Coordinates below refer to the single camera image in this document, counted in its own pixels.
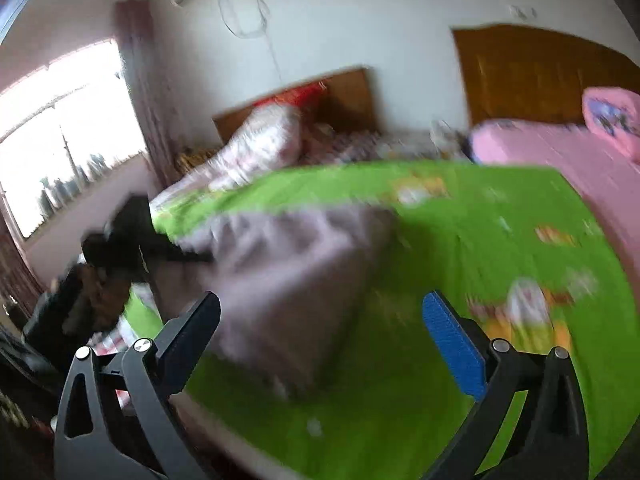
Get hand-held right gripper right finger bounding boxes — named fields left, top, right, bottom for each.
left=421, top=290, right=591, bottom=480

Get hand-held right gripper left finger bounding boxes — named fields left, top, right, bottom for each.
left=54, top=290, right=222, bottom=480

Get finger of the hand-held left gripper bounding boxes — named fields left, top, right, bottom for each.
left=146, top=244, right=216, bottom=265

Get lilac pants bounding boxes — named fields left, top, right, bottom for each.
left=150, top=205, right=401, bottom=401

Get person's left forearm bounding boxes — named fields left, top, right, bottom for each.
left=22, top=260, right=101, bottom=361

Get person's left hand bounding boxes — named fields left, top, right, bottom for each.
left=65, top=265, right=128, bottom=333

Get yellow-brown object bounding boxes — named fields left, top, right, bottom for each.
left=175, top=147, right=213, bottom=173

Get green printed blanket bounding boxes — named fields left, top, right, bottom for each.
left=120, top=160, right=632, bottom=480

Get dark wooden furniture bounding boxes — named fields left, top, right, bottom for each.
left=0, top=200, right=56, bottom=341

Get bright window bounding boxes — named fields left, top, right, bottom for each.
left=0, top=40, right=151, bottom=238

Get pink floral quilt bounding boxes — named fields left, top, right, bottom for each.
left=150, top=102, right=306, bottom=206

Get patterned curtain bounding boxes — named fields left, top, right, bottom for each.
left=114, top=0, right=173, bottom=188

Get red pillow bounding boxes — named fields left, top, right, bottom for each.
left=252, top=84, right=331, bottom=111

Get white bedside object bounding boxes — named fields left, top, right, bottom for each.
left=429, top=120, right=470, bottom=157

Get patterned bed sheet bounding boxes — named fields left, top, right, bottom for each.
left=300, top=127, right=451, bottom=162

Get pink bed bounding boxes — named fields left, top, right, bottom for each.
left=470, top=119, right=640, bottom=271

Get pink cartoon pillow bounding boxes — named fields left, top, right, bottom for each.
left=582, top=86, right=640, bottom=163

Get large wooden headboard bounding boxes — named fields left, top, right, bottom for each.
left=452, top=24, right=640, bottom=128

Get thin wall cable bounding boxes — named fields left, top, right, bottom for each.
left=244, top=0, right=284, bottom=79

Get clear looped hose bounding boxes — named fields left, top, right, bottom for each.
left=216, top=0, right=273, bottom=40

